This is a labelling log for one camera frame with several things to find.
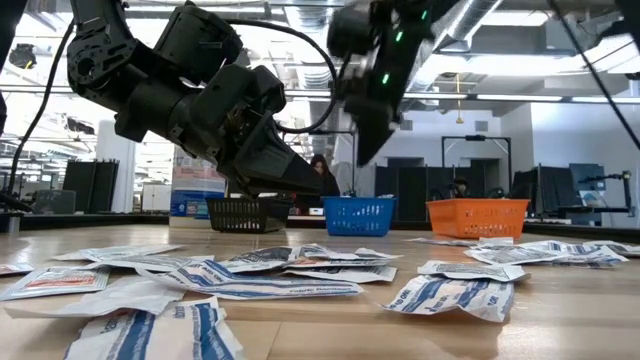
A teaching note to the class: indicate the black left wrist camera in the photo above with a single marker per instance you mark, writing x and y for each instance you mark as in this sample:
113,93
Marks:
200,40

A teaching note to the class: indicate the square wall vent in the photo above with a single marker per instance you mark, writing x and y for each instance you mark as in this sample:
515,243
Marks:
481,126
407,125

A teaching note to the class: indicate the BZK antiseptic towelette packet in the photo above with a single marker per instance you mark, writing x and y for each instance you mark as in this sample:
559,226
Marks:
497,240
265,257

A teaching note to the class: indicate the white building pillar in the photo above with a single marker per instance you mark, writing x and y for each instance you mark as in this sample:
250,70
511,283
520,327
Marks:
116,175

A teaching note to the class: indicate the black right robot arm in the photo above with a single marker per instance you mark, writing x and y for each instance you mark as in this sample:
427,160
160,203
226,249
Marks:
630,20

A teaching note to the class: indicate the crumpled blue striped bandage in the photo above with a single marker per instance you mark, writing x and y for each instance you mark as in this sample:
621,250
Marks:
450,297
135,335

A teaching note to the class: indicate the black metal rig frame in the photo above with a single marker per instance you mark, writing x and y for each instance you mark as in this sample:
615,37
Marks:
475,137

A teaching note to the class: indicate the white wipes canister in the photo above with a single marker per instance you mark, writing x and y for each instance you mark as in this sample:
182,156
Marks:
197,195

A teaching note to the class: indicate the ceiling light strip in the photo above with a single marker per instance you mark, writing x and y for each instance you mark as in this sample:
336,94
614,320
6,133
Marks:
440,96
605,100
520,98

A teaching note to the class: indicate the blue screen monitor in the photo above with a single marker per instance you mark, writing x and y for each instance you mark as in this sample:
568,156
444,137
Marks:
587,180

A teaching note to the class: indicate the person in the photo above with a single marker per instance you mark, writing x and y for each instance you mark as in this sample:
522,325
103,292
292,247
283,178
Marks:
325,180
460,187

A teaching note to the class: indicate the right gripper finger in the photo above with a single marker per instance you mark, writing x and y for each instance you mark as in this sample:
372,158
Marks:
375,130

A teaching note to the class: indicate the white cabinet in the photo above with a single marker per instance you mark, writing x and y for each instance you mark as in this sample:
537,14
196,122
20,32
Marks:
156,197

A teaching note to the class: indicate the orange plastic basket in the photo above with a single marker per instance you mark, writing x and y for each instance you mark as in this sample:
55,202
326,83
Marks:
477,220

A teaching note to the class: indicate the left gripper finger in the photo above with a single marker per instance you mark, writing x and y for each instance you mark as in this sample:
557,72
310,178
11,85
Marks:
275,132
280,175

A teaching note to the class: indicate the yellow hanging pendant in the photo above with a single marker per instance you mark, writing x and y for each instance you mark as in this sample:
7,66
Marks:
458,119

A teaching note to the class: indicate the orange label ointment packet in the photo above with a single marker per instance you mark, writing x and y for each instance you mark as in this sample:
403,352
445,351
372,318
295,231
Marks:
12,269
60,282

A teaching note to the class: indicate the grey box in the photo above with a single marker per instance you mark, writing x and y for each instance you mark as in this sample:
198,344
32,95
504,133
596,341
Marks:
55,202

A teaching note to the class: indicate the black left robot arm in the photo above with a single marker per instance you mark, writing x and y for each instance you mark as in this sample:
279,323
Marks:
100,65

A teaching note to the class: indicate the black partition panels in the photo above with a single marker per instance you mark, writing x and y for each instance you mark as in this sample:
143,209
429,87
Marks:
90,185

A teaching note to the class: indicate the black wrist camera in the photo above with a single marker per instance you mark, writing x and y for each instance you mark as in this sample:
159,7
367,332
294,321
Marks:
350,30
200,40

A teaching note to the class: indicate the silver ventilation duct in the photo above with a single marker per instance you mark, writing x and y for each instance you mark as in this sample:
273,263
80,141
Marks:
310,60

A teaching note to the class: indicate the plain white bandage wrapper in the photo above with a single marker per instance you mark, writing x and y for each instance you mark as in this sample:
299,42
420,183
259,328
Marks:
115,297

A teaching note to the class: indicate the black plastic basket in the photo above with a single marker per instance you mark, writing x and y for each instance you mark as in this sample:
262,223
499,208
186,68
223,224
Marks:
250,217

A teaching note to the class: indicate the blue plastic basket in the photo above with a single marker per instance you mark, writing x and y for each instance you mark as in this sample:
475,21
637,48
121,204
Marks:
360,215

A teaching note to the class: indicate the black ceiling device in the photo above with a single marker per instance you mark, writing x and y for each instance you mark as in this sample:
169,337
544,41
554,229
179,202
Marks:
22,56

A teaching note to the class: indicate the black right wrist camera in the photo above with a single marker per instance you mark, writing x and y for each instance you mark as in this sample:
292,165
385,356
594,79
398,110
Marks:
350,30

